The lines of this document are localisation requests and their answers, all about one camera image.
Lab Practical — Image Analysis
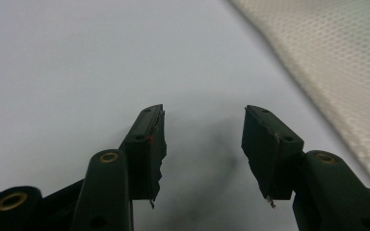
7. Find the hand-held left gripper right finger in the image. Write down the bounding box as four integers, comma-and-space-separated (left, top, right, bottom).
241, 104, 370, 231

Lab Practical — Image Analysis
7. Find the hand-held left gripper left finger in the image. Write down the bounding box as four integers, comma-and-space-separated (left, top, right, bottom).
70, 103, 168, 231

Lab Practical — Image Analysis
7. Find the cream waffle-textured cloth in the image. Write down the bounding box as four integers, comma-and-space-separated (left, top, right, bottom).
228, 0, 370, 195

